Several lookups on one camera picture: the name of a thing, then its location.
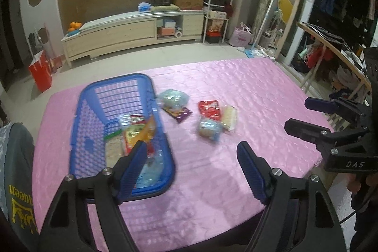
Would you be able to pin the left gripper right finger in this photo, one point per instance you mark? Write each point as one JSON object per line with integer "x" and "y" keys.
{"x": 257, "y": 172}

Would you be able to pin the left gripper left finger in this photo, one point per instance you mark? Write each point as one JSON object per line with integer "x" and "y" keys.
{"x": 127, "y": 171}

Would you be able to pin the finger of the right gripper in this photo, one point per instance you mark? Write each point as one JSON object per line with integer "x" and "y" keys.
{"x": 321, "y": 105}
{"x": 308, "y": 132}

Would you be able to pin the green cracker packet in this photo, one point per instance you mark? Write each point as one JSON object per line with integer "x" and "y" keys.
{"x": 113, "y": 147}

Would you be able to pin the orange snack packet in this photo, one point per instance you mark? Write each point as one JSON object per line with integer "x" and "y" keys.
{"x": 142, "y": 131}

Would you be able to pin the clear wafer biscuit packet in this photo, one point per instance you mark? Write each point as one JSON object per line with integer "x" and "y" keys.
{"x": 229, "y": 118}

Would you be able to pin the blue plastic basket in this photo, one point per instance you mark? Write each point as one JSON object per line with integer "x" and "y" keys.
{"x": 108, "y": 114}

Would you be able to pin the purple chips packet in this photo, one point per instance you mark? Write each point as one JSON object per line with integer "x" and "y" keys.
{"x": 178, "y": 115}

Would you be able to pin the red snack packet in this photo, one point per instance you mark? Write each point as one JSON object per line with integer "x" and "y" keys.
{"x": 210, "y": 109}

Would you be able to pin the light blue snack bag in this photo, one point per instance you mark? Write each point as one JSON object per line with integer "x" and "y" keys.
{"x": 173, "y": 99}

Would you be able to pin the pink quilted table cover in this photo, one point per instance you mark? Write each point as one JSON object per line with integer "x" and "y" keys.
{"x": 210, "y": 194}

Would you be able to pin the grey printed cushion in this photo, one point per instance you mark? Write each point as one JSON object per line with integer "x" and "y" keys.
{"x": 19, "y": 230}

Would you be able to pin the pink shopping bag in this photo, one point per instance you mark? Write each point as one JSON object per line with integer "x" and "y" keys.
{"x": 241, "y": 36}

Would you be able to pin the standing wooden mirror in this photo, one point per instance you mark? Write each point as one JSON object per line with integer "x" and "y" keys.
{"x": 281, "y": 16}

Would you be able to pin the red paper bag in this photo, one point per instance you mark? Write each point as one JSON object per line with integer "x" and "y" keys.
{"x": 40, "y": 71}

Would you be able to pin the cream TV cabinet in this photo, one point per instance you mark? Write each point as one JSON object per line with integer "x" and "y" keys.
{"x": 132, "y": 30}

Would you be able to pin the white metal shelf rack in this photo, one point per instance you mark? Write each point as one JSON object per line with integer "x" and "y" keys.
{"x": 217, "y": 14}

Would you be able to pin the oranges on blue plate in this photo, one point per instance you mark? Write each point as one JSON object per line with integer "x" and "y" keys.
{"x": 74, "y": 28}

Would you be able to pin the green folded cloth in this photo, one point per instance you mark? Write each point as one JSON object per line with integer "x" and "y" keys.
{"x": 165, "y": 8}

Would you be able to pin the cardboard box on cabinet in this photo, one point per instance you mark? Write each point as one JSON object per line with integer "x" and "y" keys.
{"x": 189, "y": 4}

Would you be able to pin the blue handled mop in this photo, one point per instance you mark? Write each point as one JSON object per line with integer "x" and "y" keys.
{"x": 255, "y": 40}

